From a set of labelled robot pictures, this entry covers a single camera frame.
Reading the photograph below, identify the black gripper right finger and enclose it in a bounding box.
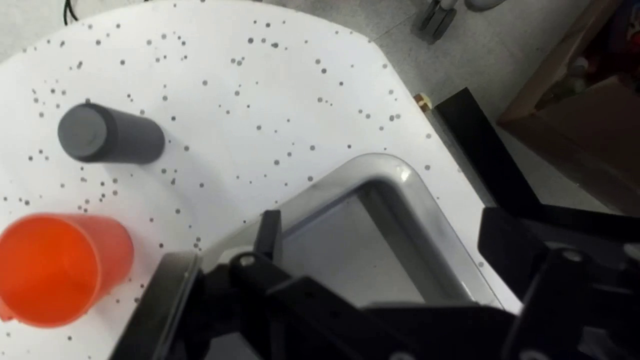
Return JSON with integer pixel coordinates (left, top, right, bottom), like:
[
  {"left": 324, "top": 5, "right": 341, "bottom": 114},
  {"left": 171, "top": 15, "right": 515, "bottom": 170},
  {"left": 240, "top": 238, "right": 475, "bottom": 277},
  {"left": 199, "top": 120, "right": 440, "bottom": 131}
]
[{"left": 478, "top": 206, "right": 640, "bottom": 360}]

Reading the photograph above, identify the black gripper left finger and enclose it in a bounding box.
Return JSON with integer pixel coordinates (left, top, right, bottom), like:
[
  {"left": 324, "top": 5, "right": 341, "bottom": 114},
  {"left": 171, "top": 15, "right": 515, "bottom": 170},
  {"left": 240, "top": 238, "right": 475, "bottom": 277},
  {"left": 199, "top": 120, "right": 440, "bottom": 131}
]
[{"left": 108, "top": 210, "right": 401, "bottom": 360}]

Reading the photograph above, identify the orange plastic cup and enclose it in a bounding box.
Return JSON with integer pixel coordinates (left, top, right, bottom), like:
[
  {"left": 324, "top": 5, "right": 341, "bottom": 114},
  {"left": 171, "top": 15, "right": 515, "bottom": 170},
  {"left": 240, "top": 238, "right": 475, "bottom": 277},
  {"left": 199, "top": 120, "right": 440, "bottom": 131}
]
[{"left": 0, "top": 212, "right": 136, "bottom": 330}]

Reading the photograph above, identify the silver sink basin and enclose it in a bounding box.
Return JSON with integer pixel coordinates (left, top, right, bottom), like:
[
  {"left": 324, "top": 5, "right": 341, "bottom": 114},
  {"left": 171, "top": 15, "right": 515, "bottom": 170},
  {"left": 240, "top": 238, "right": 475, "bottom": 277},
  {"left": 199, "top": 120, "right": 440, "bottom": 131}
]
[{"left": 197, "top": 152, "right": 525, "bottom": 360}]

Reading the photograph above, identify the dark grey cylinder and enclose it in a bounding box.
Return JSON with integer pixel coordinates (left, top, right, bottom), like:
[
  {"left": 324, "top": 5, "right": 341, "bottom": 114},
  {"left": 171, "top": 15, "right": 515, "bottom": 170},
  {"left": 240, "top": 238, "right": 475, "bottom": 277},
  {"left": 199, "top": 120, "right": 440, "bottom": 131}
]
[{"left": 55, "top": 100, "right": 168, "bottom": 166}]

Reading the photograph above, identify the wooden toy kitchen unit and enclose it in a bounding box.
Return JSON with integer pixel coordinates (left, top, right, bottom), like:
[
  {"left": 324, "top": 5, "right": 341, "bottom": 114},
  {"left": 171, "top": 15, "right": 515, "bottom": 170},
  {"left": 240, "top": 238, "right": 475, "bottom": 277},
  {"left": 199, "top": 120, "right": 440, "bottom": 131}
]
[{"left": 0, "top": 0, "right": 640, "bottom": 360}]

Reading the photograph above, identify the dark metal bracket bar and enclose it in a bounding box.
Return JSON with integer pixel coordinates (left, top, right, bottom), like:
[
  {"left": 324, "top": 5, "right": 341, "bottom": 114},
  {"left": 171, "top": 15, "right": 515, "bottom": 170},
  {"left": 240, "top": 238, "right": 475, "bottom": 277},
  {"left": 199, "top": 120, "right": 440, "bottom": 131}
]
[{"left": 413, "top": 86, "right": 556, "bottom": 219}]

